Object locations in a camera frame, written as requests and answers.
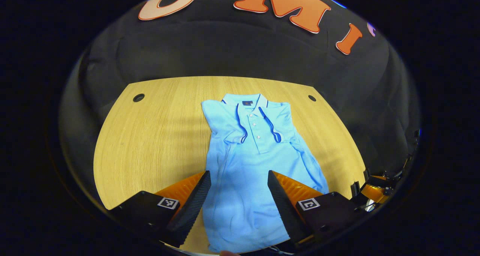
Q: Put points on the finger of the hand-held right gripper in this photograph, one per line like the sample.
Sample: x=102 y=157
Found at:
x=373 y=193
x=378 y=178

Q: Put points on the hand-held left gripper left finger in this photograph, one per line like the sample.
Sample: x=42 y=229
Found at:
x=193 y=207

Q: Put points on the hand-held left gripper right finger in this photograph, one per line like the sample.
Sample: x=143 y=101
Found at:
x=285 y=211

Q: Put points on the light blue polo T-shirt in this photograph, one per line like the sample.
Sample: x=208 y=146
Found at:
x=243 y=166

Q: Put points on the round black table grommet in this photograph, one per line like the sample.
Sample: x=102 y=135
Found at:
x=138 y=97
x=312 y=98

